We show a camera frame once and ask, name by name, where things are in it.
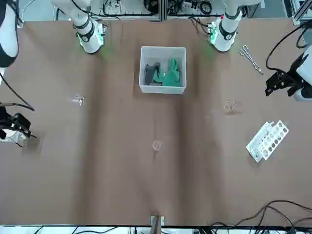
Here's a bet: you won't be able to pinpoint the grey and green cloth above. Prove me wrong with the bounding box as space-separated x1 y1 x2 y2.
144 62 163 86

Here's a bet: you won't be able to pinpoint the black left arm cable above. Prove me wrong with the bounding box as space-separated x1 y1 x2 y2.
265 21 312 72

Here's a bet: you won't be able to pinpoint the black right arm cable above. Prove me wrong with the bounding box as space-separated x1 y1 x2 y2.
0 72 36 112

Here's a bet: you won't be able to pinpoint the metal crucible tongs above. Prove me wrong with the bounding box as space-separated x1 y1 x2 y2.
238 45 265 77

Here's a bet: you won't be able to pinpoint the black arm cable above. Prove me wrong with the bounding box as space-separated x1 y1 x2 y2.
0 72 36 112
265 21 312 72

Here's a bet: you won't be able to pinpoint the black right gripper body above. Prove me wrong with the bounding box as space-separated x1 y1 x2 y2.
0 106 14 128

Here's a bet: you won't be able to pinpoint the white translucent plastic box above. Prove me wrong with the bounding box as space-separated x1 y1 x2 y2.
138 45 187 95

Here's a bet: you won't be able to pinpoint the white test tube rack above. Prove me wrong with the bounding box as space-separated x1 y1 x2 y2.
245 119 290 163

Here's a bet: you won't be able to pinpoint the long black bench cable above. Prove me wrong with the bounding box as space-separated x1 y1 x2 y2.
211 199 312 234

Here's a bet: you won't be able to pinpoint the square wire gauze mat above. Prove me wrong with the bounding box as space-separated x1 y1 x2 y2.
0 130 24 145

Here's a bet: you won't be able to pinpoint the aluminium frame post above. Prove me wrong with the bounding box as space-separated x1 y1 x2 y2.
156 0 167 22
150 215 165 234

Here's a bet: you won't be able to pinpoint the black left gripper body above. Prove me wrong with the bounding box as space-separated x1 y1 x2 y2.
289 55 307 87

